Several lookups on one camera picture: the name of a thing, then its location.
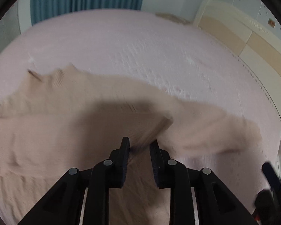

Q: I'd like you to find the tan pillow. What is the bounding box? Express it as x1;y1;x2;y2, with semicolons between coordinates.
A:
155;13;192;25

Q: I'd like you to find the beige ribbed knit sweater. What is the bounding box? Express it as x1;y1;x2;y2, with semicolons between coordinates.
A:
0;65;262;224

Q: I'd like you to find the cream and tan headboard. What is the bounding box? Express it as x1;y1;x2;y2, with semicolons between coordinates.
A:
193;0;281;119

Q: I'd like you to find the pink bed sheet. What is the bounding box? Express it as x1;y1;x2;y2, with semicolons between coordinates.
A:
0;10;281;211

